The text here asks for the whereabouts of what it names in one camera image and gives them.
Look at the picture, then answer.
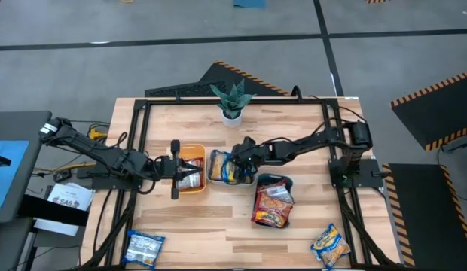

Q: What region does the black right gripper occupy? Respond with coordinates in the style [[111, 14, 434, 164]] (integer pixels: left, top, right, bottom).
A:
[[225, 135, 275, 184]]

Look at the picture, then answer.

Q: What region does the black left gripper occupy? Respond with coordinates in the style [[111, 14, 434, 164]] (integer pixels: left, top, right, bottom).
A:
[[154, 139, 203, 199]]

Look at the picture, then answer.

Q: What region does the blue yellow noodle pack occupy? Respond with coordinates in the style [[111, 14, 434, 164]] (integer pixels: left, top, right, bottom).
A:
[[209, 150, 229, 181], [221, 153, 254, 184], [310, 223, 352, 270]]

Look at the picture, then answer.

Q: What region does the white red noodle pack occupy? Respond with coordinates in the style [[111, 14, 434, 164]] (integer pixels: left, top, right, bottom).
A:
[[176, 157, 204, 191]]

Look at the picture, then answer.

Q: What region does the yellow plastic bin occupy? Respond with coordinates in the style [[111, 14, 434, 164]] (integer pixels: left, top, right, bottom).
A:
[[172, 143, 207, 195]]

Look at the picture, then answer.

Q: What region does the white plastic bin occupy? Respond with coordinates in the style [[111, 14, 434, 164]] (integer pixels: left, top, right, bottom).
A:
[[206, 149, 257, 187]]

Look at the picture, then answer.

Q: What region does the red orange noodle pack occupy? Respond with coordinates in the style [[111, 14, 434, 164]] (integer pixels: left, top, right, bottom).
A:
[[250, 193, 295, 229], [255, 179, 295, 206]]

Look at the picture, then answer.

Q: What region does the snake plant in white pot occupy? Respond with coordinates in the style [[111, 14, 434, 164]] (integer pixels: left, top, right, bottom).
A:
[[209, 78, 256, 129]]

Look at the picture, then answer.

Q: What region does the blue white noodle pack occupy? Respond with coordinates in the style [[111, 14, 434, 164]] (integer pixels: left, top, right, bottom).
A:
[[121, 230, 166, 269]]

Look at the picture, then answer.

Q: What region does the white printed paper sheet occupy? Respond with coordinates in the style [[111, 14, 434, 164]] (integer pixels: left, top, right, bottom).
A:
[[32, 182, 95, 237]]

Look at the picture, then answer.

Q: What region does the black power adaptor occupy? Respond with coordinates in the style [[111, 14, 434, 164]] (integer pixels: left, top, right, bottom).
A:
[[52, 169, 73, 184]]

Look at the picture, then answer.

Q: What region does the black flat board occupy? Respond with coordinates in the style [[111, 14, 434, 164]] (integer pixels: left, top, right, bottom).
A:
[[17, 194, 90, 227]]

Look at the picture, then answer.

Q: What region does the grey desk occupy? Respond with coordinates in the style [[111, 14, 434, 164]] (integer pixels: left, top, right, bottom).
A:
[[0, 110, 53, 225]]

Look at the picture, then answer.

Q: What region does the teal floor mat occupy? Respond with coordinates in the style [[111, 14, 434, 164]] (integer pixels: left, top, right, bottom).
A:
[[233, 0, 267, 9]]

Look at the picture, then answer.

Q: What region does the grey metal stand foot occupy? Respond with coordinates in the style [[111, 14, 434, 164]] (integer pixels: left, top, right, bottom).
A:
[[439, 132, 467, 154]]

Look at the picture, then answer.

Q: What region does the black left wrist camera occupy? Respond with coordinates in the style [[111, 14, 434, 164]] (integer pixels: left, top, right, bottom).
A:
[[158, 157, 173, 178]]

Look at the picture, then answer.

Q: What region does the black aluminium table frame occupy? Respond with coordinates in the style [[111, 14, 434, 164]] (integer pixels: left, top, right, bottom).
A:
[[81, 96, 401, 271]]

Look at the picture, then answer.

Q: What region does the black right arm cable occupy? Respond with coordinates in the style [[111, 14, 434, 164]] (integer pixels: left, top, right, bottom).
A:
[[291, 85, 367, 127]]

